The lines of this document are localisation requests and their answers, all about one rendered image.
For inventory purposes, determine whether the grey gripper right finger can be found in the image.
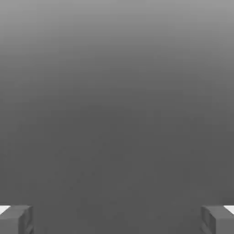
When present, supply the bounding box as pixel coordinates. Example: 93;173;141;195
200;205;234;234

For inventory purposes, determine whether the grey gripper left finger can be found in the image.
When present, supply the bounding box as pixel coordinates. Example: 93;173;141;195
0;205;34;234

